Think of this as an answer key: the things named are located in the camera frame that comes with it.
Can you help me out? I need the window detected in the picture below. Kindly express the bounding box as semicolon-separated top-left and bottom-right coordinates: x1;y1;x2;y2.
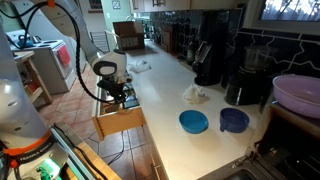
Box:
243;0;320;34

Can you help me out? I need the dark blue handled cup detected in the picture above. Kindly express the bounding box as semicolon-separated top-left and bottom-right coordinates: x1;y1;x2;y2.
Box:
219;107;251;134

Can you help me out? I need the white stove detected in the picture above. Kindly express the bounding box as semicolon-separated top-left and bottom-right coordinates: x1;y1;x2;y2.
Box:
5;29;78;95

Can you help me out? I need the metal cabinet handle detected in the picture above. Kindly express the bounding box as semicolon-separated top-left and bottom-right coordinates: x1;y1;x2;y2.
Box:
150;161;163;180

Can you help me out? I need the white plastic bag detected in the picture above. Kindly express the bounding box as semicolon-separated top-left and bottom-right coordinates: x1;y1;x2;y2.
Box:
127;59;152;74

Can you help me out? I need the wooden robot mount platform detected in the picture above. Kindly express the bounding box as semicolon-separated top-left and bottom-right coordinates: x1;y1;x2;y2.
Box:
51;122;122;180

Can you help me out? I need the brown wooden board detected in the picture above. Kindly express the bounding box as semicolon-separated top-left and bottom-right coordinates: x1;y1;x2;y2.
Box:
161;24;178;53

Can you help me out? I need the wooden cart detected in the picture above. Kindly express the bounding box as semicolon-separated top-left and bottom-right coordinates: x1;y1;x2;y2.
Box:
12;50;54;108

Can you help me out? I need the cardboard box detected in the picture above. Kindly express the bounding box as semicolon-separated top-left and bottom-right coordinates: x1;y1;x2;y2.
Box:
112;20;146;51

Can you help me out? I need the black floor cable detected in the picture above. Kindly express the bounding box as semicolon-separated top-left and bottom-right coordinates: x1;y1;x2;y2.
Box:
106;129;126;166

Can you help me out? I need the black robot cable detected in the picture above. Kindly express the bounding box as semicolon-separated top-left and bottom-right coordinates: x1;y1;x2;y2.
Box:
0;0;116;104

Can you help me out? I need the black dish rack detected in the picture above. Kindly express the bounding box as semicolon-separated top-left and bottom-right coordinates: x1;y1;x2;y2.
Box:
254;114;320;180

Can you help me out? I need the red towel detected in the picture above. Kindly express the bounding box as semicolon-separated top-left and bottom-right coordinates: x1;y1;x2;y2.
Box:
56;45;72;67

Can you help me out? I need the teal kettle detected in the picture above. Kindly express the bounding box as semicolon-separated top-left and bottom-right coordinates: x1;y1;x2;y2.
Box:
16;34;35;49

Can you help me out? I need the purple bowl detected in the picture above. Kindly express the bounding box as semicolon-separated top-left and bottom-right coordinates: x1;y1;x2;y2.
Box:
272;74;320;120

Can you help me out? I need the dark bottle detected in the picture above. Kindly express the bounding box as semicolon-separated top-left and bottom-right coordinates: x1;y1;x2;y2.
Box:
185;37;196;66

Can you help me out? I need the white slatted vent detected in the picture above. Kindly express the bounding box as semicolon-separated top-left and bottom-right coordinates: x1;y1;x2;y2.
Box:
89;31;110;54

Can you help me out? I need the metal sink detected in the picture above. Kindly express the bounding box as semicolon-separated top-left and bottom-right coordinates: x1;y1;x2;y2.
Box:
196;156;278;180

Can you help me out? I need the blue bowl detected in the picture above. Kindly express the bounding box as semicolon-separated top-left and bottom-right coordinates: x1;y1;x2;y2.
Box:
178;109;210;135

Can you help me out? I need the dark blue box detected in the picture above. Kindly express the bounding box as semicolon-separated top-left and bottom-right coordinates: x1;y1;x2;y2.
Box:
122;89;140;110

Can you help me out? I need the white refrigerator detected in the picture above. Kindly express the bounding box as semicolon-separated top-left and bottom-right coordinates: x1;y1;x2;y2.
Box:
13;0;88;75

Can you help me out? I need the wooden drawer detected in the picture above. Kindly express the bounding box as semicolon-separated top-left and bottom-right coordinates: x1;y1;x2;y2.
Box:
91;74;147;141

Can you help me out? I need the black blender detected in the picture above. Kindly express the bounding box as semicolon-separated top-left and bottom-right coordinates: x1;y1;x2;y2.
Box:
224;45;278;107

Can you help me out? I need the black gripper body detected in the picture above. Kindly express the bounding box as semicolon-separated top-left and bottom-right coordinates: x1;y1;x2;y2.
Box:
96;77;132;101

